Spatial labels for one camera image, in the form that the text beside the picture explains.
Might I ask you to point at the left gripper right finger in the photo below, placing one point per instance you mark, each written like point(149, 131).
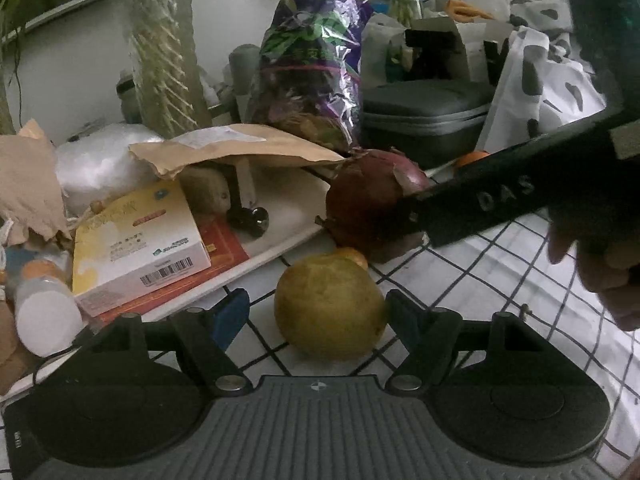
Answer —
point(429, 336)

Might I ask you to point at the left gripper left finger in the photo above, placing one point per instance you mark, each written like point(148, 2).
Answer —
point(204, 337)

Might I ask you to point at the yellow pear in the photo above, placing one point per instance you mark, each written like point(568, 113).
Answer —
point(328, 307)

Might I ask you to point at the small orange tangerine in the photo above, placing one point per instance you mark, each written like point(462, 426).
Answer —
point(352, 255)

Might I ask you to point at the large orange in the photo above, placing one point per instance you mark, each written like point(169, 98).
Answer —
point(468, 159)

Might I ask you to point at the right human hand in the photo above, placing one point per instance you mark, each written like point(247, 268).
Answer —
point(608, 269)

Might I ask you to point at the red flat box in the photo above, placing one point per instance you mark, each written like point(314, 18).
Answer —
point(224, 250)

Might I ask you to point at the cow pattern cloth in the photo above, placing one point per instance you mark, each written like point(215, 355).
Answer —
point(545, 82)

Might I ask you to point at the black white checked cloth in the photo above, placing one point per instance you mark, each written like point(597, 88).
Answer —
point(503, 269)

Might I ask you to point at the yellow white medicine box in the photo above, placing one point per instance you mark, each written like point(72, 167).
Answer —
point(140, 243)

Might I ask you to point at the black round knob tool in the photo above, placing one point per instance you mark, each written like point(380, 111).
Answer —
point(244, 214)

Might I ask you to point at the dark red dragon fruit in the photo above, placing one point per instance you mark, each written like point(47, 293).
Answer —
point(360, 204)

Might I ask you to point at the white pill bottle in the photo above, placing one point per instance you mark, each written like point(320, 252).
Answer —
point(46, 314)

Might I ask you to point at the black zip case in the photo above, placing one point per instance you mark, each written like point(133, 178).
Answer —
point(429, 121)

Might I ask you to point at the white oval tray left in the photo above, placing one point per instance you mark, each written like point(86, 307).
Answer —
point(294, 199)

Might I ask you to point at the brown paper envelope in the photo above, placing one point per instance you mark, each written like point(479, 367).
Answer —
point(227, 145)

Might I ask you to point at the black small box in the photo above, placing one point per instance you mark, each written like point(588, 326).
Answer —
point(431, 53)

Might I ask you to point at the white plastic bag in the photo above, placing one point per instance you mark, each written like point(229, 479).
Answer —
point(100, 166)

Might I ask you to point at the purple snack bag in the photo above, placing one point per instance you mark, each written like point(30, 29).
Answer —
point(308, 77)

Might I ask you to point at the glass vase with bamboo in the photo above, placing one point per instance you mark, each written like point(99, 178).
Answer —
point(164, 65)

